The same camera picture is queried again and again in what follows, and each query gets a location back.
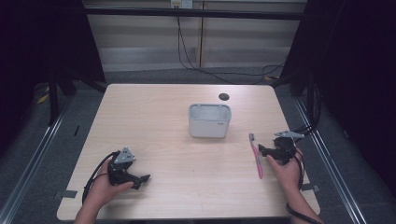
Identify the grey tape strip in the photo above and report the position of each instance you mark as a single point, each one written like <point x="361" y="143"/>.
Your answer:
<point x="66" y="194"/>
<point x="310" y="187"/>

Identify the person's right hand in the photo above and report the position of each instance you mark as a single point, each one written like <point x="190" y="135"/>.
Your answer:
<point x="286" y="175"/>

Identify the black curtain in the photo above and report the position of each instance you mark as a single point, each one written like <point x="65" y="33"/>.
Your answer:
<point x="40" y="46"/>
<point x="351" y="77"/>

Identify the white wall power outlet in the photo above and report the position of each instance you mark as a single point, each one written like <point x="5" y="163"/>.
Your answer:
<point x="181" y="3"/>

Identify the white toothbrush holder box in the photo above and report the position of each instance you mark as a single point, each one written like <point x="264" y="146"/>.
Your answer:
<point x="209" y="121"/>

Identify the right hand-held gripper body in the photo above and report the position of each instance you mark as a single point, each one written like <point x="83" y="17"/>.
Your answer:
<point x="285" y="147"/>

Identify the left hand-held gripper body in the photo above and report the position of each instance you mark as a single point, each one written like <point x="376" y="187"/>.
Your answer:
<point x="120" y="168"/>

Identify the black metal stand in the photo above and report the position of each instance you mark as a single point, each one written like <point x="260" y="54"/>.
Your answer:
<point x="53" y="99"/>

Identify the metal floor rail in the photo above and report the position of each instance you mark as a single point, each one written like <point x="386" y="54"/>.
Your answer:
<point x="34" y="155"/>
<point x="330" y="168"/>

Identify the person's left hand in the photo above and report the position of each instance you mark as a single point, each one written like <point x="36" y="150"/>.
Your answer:
<point x="104" y="191"/>

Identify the black horizontal frame bar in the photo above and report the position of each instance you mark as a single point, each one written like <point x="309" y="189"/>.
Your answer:
<point x="193" y="13"/>

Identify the pink toothbrush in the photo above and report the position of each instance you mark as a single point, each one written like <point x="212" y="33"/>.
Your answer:
<point x="257" y="158"/>

